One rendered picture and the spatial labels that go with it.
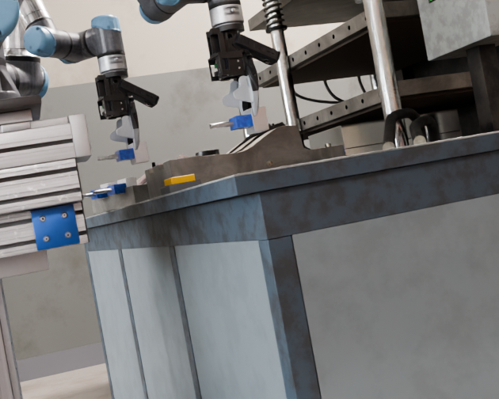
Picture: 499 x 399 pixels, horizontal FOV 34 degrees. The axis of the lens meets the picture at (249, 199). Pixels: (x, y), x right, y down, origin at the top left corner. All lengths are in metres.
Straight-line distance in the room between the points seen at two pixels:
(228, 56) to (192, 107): 3.05
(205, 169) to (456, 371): 0.83
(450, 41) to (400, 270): 0.99
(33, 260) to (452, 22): 1.33
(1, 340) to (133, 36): 3.18
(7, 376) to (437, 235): 1.03
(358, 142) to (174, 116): 2.12
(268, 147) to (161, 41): 2.84
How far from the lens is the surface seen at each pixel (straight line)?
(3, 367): 2.00
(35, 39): 2.15
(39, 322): 4.74
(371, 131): 2.95
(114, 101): 2.17
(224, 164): 2.12
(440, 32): 2.48
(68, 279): 4.73
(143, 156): 2.18
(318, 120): 3.06
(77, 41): 2.24
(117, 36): 2.21
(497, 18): 2.33
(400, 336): 1.63
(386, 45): 2.53
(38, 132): 1.74
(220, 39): 1.86
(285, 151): 2.19
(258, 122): 1.85
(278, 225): 1.51
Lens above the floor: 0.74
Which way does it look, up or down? level
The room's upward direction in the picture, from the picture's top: 10 degrees counter-clockwise
